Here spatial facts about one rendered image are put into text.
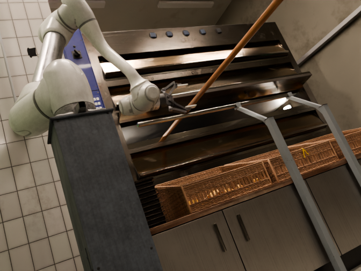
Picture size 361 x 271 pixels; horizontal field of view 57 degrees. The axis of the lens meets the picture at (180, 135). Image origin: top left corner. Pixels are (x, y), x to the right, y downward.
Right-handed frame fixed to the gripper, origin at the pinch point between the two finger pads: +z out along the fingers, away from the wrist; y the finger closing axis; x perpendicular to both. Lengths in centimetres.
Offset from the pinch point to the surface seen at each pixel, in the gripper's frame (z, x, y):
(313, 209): 43, 5, 82
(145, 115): -6, -56, -17
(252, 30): 6, 58, 2
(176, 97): 14.5, -40.1, -19.2
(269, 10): 6, 70, 2
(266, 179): 30, -5, 57
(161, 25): 222, -350, -330
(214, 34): 83, -55, -81
